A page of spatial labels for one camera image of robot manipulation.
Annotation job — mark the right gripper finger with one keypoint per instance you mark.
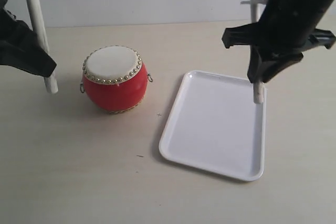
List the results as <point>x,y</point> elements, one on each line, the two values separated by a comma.
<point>272,64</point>
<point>245,35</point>

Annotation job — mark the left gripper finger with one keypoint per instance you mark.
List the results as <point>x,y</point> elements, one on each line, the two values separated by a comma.
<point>23,52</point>

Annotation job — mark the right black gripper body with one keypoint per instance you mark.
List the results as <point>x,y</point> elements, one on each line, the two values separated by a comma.
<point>284,36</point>

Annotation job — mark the small red drum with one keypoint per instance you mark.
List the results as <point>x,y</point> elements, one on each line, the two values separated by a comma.
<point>115,78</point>

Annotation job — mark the white drumstick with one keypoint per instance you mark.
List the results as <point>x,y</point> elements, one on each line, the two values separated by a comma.
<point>38,25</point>
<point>258,86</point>

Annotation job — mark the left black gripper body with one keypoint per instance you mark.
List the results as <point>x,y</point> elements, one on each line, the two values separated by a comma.
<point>4,24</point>

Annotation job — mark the white rectangular plastic tray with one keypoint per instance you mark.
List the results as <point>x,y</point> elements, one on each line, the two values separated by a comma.
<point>214,125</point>

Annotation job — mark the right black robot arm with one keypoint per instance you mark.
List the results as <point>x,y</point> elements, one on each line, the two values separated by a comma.
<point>302,9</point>

